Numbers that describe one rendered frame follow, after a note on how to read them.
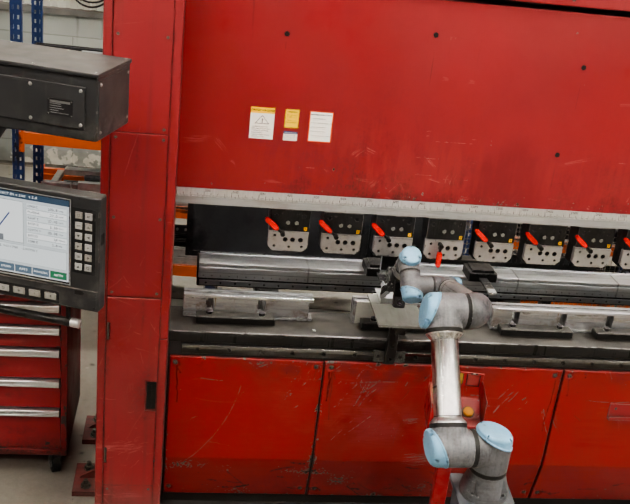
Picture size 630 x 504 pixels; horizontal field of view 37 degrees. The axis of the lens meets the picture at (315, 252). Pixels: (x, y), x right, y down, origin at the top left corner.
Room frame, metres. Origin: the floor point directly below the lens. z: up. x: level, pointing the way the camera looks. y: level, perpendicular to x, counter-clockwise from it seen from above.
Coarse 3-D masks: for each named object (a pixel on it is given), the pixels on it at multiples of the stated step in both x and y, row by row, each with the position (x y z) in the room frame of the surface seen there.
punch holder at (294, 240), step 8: (272, 208) 3.27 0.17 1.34; (272, 216) 3.27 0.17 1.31; (280, 216) 3.27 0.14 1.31; (288, 216) 3.28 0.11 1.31; (296, 216) 3.28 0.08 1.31; (304, 216) 3.29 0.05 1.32; (280, 224) 3.28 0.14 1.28; (288, 224) 3.28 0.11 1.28; (296, 224) 3.29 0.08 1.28; (304, 224) 3.29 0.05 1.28; (272, 232) 3.27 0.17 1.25; (288, 232) 3.28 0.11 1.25; (296, 232) 3.28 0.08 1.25; (304, 232) 3.29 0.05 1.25; (272, 240) 3.27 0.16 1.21; (280, 240) 3.27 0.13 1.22; (288, 240) 3.28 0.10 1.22; (296, 240) 3.28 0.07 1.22; (304, 240) 3.29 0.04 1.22; (272, 248) 3.27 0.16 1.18; (280, 248) 3.27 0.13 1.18; (288, 248) 3.28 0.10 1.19; (296, 248) 3.28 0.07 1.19; (304, 248) 3.29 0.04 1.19
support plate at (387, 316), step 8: (368, 296) 3.33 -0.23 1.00; (376, 296) 3.34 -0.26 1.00; (376, 304) 3.27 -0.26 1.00; (384, 304) 3.28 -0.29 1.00; (376, 312) 3.20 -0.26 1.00; (384, 312) 3.21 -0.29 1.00; (392, 312) 3.21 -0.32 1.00; (400, 312) 3.22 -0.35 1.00; (408, 312) 3.23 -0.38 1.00; (416, 312) 3.24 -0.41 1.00; (376, 320) 3.15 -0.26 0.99; (384, 320) 3.14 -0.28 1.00; (392, 320) 3.15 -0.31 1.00; (400, 320) 3.15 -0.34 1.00; (408, 320) 3.16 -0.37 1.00; (416, 320) 3.17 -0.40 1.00; (408, 328) 3.11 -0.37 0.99; (416, 328) 3.12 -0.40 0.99
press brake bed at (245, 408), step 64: (192, 384) 3.13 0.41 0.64; (256, 384) 3.16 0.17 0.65; (320, 384) 3.20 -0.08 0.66; (384, 384) 3.24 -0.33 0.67; (512, 384) 3.32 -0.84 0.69; (576, 384) 3.36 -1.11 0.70; (192, 448) 3.13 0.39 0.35; (256, 448) 3.17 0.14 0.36; (320, 448) 3.21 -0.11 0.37; (384, 448) 3.25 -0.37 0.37; (576, 448) 3.37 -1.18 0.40
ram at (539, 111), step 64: (192, 0) 3.22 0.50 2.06; (256, 0) 3.25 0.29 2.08; (320, 0) 3.29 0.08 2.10; (384, 0) 3.32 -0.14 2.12; (448, 0) 3.36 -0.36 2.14; (192, 64) 3.22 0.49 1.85; (256, 64) 3.26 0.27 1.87; (320, 64) 3.29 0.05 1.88; (384, 64) 3.33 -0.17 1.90; (448, 64) 3.36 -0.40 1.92; (512, 64) 3.40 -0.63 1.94; (576, 64) 3.43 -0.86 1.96; (192, 128) 3.22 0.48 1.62; (384, 128) 3.33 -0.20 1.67; (448, 128) 3.37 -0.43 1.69; (512, 128) 3.40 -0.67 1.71; (576, 128) 3.44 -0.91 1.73; (320, 192) 3.30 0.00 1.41; (384, 192) 3.34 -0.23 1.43; (448, 192) 3.37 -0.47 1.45; (512, 192) 3.41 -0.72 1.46; (576, 192) 3.45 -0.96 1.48
